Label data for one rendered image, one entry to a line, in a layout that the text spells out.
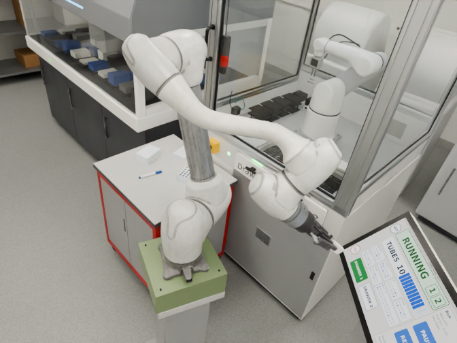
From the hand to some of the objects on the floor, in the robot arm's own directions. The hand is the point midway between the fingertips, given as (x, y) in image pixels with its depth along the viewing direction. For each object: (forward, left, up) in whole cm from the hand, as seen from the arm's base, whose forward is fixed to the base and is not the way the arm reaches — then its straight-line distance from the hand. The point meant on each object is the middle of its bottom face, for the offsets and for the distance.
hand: (334, 246), depth 121 cm
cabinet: (+41, +99, -109) cm, 153 cm away
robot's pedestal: (-53, +31, -108) cm, 124 cm away
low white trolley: (-49, +103, -105) cm, 155 cm away
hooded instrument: (-52, +250, -97) cm, 273 cm away
